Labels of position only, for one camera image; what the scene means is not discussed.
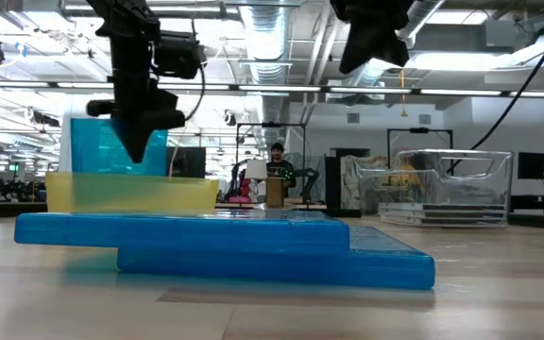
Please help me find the tall black box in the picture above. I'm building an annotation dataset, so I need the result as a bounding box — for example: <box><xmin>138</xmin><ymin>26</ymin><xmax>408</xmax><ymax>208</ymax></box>
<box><xmin>324</xmin><ymin>155</ymin><xmax>344</xmax><ymax>212</ymax></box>

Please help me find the silver spiral air duct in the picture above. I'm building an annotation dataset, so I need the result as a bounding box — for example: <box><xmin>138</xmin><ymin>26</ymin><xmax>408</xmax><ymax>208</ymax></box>
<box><xmin>354</xmin><ymin>0</ymin><xmax>446</xmax><ymax>91</ymax></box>
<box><xmin>238</xmin><ymin>0</ymin><xmax>295</xmax><ymax>125</ymax></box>

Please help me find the black bench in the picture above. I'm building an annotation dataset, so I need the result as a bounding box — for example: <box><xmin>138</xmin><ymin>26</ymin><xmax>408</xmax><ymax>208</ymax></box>
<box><xmin>510</xmin><ymin>194</ymin><xmax>544</xmax><ymax>216</ymax></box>

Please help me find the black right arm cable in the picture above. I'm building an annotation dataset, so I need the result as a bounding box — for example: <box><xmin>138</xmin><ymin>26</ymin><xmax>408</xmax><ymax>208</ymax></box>
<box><xmin>445</xmin><ymin>0</ymin><xmax>544</xmax><ymax>175</ymax></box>

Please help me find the white shade lamp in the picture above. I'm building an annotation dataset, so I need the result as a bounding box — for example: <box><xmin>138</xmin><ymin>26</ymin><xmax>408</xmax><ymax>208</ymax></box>
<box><xmin>244</xmin><ymin>159</ymin><xmax>268</xmax><ymax>204</ymax></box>

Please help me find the yellow hanging cord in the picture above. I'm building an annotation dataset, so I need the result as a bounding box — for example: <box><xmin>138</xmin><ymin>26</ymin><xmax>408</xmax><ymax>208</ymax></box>
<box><xmin>398</xmin><ymin>69</ymin><xmax>410</xmax><ymax>118</ymax></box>

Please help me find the crumpled plastic sheet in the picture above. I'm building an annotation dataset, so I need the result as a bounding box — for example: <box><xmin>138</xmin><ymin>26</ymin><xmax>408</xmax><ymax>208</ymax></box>
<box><xmin>340</xmin><ymin>154</ymin><xmax>396</xmax><ymax>212</ymax></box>

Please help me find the person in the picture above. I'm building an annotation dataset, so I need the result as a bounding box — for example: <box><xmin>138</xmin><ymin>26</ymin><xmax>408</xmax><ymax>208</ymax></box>
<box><xmin>265</xmin><ymin>142</ymin><xmax>298</xmax><ymax>190</ymax></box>
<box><xmin>389</xmin><ymin>162</ymin><xmax>419</xmax><ymax>188</ymax></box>

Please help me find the blue plastic disc case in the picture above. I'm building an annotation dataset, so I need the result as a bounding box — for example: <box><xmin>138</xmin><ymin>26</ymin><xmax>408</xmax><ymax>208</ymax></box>
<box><xmin>70</xmin><ymin>117</ymin><xmax>169</xmax><ymax>178</ymax></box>
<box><xmin>14</xmin><ymin>209</ymin><xmax>351</xmax><ymax>250</ymax></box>
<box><xmin>116</xmin><ymin>225</ymin><xmax>437</xmax><ymax>291</ymax></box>

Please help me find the black rig frame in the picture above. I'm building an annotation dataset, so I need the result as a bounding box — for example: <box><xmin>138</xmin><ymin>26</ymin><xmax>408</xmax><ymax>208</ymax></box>
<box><xmin>235</xmin><ymin>121</ymin><xmax>307</xmax><ymax>199</ymax></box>
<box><xmin>386</xmin><ymin>126</ymin><xmax>454</xmax><ymax>153</ymax></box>

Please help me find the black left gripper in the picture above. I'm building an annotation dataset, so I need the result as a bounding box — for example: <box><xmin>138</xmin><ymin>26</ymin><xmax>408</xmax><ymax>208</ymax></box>
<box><xmin>86</xmin><ymin>36</ymin><xmax>186</xmax><ymax>164</ymax></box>

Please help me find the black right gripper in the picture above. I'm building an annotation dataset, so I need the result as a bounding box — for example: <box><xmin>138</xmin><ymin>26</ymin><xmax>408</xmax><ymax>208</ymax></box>
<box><xmin>331</xmin><ymin>0</ymin><xmax>416</xmax><ymax>76</ymax></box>

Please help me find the brass cylinder stand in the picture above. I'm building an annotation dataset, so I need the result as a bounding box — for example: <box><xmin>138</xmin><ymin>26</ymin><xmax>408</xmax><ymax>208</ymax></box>
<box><xmin>265</xmin><ymin>177</ymin><xmax>286</xmax><ymax>210</ymax></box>

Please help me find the clear plastic bin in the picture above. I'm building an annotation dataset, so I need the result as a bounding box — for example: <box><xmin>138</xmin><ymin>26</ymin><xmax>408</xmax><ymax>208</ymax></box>
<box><xmin>356</xmin><ymin>149</ymin><xmax>515</xmax><ymax>229</ymax></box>

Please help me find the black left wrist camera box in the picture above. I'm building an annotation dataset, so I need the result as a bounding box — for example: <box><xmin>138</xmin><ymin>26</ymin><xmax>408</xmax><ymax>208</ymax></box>
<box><xmin>152</xmin><ymin>30</ymin><xmax>207</xmax><ymax>80</ymax></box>

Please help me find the long ceiling light strip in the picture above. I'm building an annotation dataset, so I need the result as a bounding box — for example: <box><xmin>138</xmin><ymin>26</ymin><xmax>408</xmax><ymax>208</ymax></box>
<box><xmin>0</xmin><ymin>79</ymin><xmax>544</xmax><ymax>98</ymax></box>

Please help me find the background wooden desk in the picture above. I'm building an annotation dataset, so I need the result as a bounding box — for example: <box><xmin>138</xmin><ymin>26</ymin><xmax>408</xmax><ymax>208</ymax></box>
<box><xmin>214</xmin><ymin>201</ymin><xmax>329</xmax><ymax>212</ymax></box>

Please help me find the white round pillar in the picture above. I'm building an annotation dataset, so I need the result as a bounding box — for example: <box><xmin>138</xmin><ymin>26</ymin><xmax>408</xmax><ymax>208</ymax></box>
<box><xmin>59</xmin><ymin>96</ymin><xmax>99</xmax><ymax>174</ymax></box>

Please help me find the small black wall monitor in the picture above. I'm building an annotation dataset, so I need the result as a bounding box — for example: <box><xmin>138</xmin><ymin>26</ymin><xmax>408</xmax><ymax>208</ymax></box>
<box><xmin>517</xmin><ymin>151</ymin><xmax>544</xmax><ymax>180</ymax></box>

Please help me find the yellow translucent plastic bin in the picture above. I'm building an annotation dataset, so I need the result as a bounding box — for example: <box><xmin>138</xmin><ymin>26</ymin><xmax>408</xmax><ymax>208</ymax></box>
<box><xmin>44</xmin><ymin>171</ymin><xmax>220</xmax><ymax>213</ymax></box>

